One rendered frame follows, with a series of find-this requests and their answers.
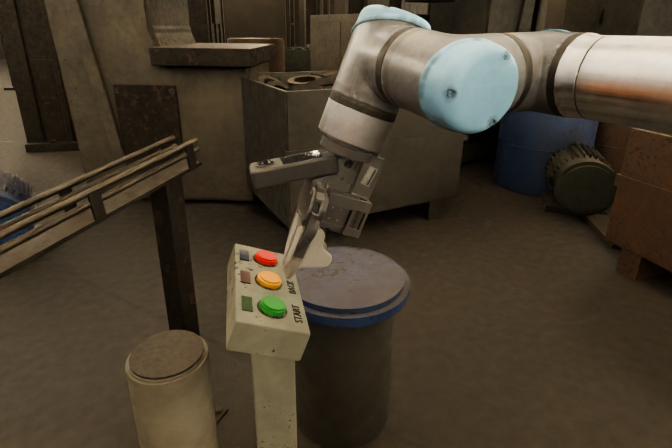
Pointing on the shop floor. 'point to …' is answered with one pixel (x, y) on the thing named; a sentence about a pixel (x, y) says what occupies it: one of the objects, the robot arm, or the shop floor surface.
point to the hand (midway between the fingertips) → (285, 268)
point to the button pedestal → (268, 345)
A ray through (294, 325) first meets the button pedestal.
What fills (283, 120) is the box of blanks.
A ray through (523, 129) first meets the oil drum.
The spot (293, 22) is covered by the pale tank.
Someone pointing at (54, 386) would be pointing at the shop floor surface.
